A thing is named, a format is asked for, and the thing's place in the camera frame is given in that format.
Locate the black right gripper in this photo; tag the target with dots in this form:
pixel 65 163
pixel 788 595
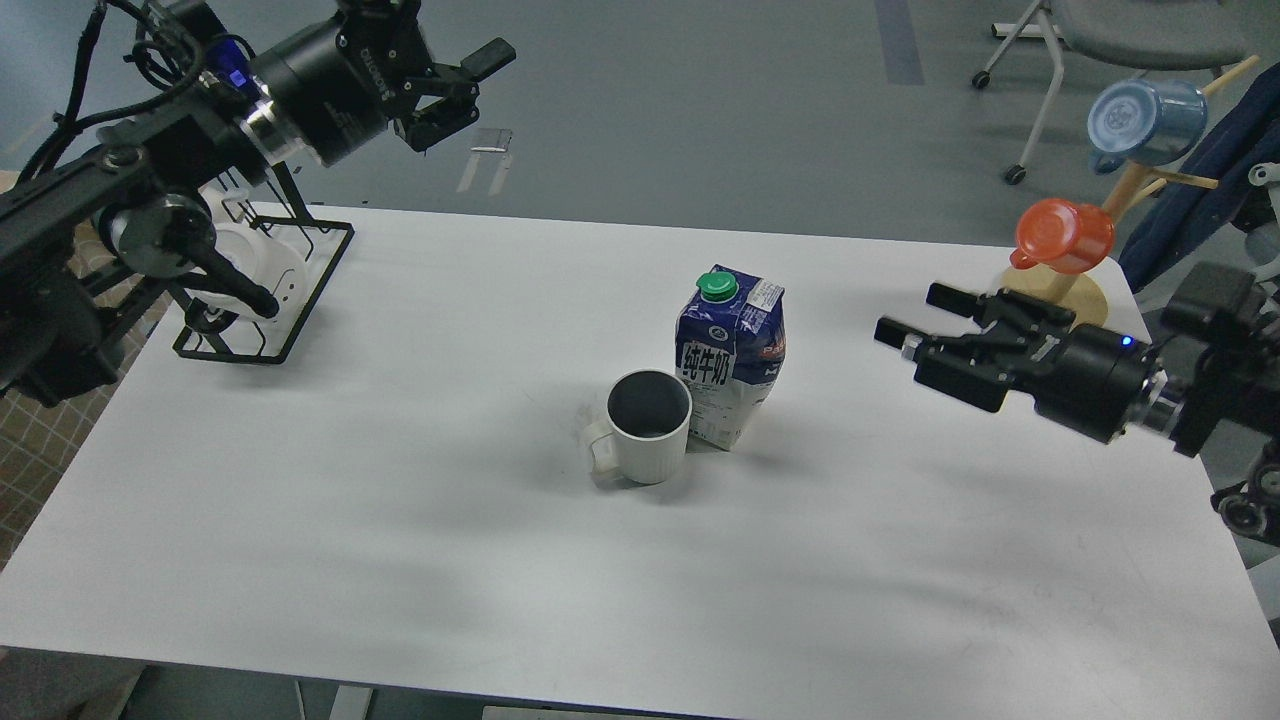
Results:
pixel 1084 377

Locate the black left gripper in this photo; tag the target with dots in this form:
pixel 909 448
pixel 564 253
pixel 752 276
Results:
pixel 336 84

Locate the blue milk carton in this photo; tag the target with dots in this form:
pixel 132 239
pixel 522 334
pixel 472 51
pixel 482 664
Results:
pixel 730 345

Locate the white ribbed mug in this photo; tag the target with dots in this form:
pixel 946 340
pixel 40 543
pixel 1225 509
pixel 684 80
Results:
pixel 643 434

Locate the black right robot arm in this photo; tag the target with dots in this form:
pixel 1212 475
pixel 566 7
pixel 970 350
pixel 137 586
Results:
pixel 1234 381

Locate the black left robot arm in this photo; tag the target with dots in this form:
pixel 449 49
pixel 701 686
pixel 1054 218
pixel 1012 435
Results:
pixel 107 214

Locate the red plastic cup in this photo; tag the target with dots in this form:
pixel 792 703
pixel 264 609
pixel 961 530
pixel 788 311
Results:
pixel 1067 237

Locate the blue plastic cup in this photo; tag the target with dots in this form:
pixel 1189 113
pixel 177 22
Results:
pixel 1151 123

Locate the wooden mug tree stand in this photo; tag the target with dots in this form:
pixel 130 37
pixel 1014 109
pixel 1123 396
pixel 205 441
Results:
pixel 1079 292

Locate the grey office chair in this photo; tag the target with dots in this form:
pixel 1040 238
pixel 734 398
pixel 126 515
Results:
pixel 1138 35

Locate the beige checkered cloth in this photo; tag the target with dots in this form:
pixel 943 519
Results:
pixel 37 442

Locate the black wire cup rack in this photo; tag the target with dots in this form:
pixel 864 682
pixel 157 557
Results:
pixel 220 336

